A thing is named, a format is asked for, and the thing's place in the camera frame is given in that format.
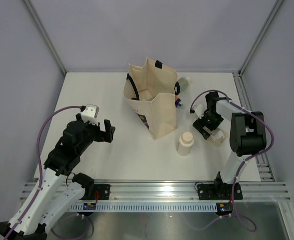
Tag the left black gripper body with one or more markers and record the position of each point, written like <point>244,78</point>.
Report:
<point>91,130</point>

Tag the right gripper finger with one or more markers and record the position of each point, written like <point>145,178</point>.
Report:
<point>200,128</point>
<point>218,132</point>

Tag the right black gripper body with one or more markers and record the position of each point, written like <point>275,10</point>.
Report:
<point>210,120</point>

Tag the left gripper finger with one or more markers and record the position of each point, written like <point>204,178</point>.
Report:
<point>97,136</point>
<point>109,131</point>

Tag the clear amber soap bottle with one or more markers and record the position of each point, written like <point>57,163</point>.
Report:
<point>217,140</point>

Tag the cream cylindrical bottle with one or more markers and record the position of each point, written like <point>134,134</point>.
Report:
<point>185,143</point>

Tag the green bottle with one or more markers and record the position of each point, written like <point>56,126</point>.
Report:
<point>182,84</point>

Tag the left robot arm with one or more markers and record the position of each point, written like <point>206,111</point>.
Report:
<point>39,212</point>

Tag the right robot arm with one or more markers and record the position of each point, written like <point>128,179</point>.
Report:
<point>230,174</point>

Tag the cream canvas tote bag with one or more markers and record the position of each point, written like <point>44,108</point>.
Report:
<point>149,90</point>

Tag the small orange blue tube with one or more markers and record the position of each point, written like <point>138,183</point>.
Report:
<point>178,102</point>

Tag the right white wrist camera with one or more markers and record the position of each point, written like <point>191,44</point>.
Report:
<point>198,110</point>

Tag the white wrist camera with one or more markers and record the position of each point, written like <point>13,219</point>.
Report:
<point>89,114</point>
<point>198,110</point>

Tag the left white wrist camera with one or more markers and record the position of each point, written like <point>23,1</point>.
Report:
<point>89,114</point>

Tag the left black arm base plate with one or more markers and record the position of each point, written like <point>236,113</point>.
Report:
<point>100,191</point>

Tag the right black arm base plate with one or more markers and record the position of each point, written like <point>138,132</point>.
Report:
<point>208,191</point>

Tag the right side aluminium rail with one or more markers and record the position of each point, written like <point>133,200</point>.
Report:
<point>248,129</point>

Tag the white slotted cable duct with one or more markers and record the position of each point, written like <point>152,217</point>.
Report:
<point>160,207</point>

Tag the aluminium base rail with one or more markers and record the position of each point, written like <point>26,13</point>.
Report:
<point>185,191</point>

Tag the right aluminium frame post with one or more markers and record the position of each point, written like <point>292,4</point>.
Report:
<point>262,33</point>

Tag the aluminium frame post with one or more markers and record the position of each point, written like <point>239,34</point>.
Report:
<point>262,33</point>
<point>31,10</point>

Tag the left aluminium frame post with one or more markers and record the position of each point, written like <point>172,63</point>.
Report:
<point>31,10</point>

